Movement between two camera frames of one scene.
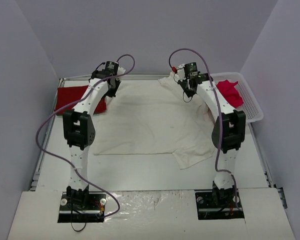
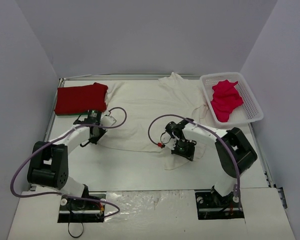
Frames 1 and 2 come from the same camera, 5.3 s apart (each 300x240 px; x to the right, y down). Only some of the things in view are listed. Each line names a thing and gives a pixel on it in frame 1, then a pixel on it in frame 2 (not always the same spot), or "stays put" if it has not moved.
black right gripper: x=188 y=87 -> x=184 y=151
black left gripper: x=115 y=85 -> x=94 y=135
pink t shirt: x=228 y=90 stays put
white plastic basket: x=253 y=111 stays put
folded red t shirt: x=66 y=95 stays put
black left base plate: x=90 y=211 stays put
